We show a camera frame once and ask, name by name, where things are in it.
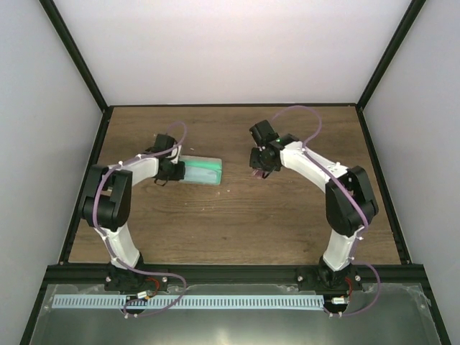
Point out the black mounting rail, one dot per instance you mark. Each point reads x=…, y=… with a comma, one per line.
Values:
x=305, y=277

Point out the light blue slotted cable duct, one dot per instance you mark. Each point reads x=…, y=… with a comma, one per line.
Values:
x=192, y=302

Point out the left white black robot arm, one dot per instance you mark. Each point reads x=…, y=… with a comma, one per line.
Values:
x=107, y=195

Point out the metal front plate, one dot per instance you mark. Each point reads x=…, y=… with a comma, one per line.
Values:
x=379, y=314

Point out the grey green glasses case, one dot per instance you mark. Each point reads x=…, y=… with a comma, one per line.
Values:
x=204, y=162

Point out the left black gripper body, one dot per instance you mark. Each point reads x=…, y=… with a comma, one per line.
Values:
x=173, y=174

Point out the light blue cleaning cloth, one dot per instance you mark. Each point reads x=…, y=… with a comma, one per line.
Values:
x=201, y=176

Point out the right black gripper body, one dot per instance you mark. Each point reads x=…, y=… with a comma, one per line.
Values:
x=261, y=162

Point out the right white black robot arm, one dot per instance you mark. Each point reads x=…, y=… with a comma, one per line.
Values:
x=350, y=201

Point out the pink sunglasses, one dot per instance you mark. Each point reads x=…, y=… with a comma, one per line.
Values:
x=260, y=174

